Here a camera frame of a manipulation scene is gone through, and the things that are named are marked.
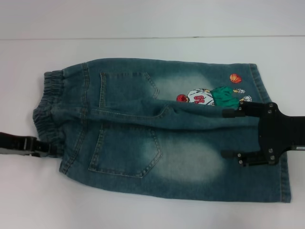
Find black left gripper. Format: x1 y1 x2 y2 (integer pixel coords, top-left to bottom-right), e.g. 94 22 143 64
0 132 61 158

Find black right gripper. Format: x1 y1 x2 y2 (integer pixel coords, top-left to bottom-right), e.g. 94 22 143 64
220 101 305 168

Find blue denim shorts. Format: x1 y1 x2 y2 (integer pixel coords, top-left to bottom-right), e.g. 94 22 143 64
32 58 293 202

